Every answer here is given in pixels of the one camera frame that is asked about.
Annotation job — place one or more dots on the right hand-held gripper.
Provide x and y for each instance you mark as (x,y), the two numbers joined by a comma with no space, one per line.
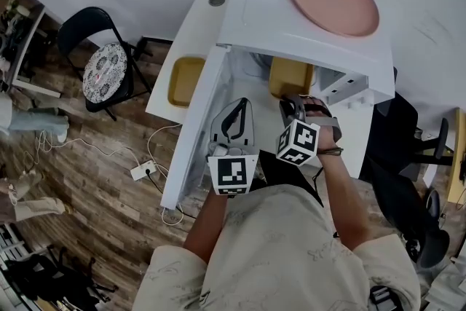
(298,142)

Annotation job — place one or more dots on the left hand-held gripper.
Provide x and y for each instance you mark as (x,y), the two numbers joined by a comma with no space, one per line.
(233,175)

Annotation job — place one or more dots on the yellow tray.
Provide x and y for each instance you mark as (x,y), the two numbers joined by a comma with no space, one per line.
(185,82)
(289,78)

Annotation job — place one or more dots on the white microwave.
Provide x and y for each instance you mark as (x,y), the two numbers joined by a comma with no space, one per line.
(262,11)

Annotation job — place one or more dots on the person's right forearm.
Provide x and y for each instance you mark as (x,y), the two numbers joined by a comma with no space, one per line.
(346,200)

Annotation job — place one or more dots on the person's left forearm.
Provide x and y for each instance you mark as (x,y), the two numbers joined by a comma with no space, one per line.
(205,229)

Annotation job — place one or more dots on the person's right hand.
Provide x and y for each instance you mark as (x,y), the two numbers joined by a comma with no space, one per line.
(318,108)

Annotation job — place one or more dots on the brown wrist band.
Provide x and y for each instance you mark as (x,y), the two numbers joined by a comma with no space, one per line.
(329,151)

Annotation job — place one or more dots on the person's black trousers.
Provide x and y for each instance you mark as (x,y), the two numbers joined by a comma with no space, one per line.
(287,171)

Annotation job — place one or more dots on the white power strip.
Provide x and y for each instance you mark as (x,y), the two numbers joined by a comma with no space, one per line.
(142,170)

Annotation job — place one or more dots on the pink plate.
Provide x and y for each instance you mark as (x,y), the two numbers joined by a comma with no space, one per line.
(333,0)

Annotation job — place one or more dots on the black office chair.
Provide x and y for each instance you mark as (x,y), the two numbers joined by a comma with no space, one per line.
(393,185)

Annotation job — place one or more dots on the person's cream shirt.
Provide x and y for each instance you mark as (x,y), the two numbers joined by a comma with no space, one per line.
(284,255)

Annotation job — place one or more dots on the patterned round seat cushion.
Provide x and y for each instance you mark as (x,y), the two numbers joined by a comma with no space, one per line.
(105,73)

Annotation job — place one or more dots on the light wooden desk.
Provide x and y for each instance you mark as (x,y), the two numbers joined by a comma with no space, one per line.
(457,164)

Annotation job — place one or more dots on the black folding chair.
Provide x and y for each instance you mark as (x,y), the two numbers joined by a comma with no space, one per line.
(83,25)

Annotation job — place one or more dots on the black harness buckle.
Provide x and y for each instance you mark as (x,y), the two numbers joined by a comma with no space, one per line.
(382,296)

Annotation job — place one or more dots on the white side table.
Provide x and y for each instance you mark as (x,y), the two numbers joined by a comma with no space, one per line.
(32,36)

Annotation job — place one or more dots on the black swivel chair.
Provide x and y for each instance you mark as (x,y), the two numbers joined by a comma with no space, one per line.
(47,276)

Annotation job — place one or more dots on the flowers in white vase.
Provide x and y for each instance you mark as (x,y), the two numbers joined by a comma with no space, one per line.
(16,5)

